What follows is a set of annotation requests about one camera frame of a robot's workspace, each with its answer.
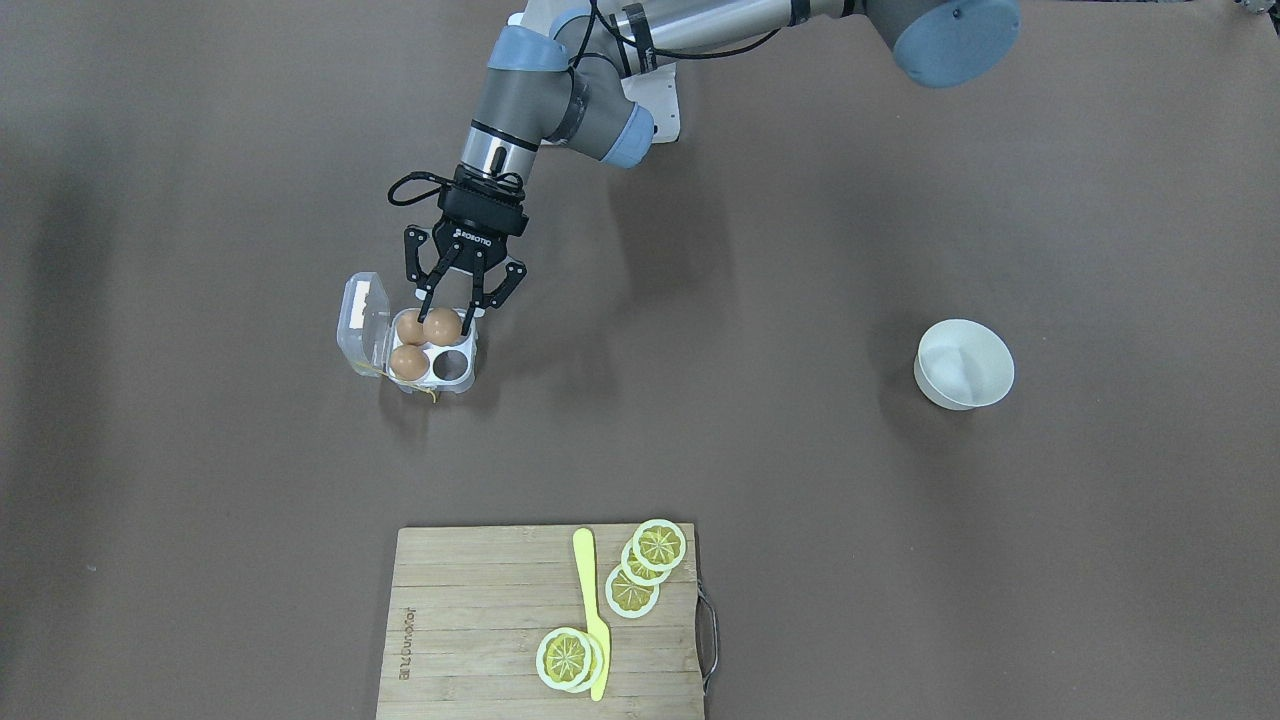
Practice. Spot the yellow plastic knife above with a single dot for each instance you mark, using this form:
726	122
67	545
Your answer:
584	553

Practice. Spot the lemon slice by knife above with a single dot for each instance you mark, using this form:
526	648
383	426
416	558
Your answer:
569	660

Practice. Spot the brown egg from bowl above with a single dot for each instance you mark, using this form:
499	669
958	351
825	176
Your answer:
442	326

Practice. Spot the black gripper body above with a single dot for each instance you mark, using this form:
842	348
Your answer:
478	236

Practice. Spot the brown egg in box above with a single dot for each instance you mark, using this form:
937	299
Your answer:
409	362
409	329

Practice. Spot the wooden cutting board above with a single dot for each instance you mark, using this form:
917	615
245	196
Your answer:
469	606

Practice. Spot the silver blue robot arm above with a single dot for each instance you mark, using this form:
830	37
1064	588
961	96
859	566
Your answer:
562	84

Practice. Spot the white bowl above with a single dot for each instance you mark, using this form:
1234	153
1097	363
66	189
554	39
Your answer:
962	365

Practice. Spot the clear plastic egg box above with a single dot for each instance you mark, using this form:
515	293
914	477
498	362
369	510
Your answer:
431	357

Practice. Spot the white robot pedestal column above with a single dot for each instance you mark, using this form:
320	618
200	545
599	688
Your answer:
655	91

